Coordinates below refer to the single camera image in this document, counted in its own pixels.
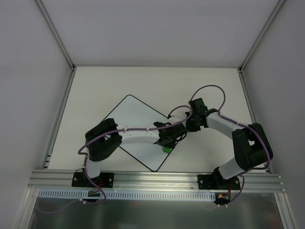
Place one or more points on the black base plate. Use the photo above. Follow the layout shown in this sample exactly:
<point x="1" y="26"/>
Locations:
<point x="104" y="180"/>
<point x="209" y="182"/>

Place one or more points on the white slotted cable duct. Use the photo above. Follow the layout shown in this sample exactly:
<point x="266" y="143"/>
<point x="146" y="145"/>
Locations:
<point x="127" y="195"/>

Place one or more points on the aluminium frame post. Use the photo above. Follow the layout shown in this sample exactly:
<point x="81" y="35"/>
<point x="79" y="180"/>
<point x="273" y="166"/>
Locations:
<point x="262" y="75"/>
<point x="67" y="85"/>

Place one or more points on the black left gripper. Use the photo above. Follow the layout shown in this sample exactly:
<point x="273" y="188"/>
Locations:
<point x="168" y="140"/>

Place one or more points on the right aluminium frame post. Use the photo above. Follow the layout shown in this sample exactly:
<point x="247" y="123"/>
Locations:
<point x="262" y="75"/>

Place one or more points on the aluminium mounting rail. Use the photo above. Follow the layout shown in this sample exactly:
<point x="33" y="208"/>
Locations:
<point x="158" y="181"/>

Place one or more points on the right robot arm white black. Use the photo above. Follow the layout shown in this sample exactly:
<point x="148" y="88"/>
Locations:
<point x="250" y="144"/>

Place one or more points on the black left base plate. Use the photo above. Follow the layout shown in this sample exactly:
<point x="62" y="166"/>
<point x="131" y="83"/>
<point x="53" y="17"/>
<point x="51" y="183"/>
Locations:
<point x="104" y="180"/>

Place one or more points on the left aluminium frame post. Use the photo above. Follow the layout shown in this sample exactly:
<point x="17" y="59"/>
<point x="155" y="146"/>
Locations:
<point x="67" y="85"/>

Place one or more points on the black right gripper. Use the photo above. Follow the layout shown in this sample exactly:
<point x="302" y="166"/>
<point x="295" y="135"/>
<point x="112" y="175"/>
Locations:
<point x="190" y="122"/>

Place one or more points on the green bone-shaped eraser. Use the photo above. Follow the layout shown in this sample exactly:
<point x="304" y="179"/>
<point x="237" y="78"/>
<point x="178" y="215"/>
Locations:
<point x="166" y="150"/>

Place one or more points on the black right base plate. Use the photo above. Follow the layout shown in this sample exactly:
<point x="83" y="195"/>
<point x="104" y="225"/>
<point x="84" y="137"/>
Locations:
<point x="209" y="182"/>

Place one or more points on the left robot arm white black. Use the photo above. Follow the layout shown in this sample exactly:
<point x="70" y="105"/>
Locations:
<point x="102" y="140"/>

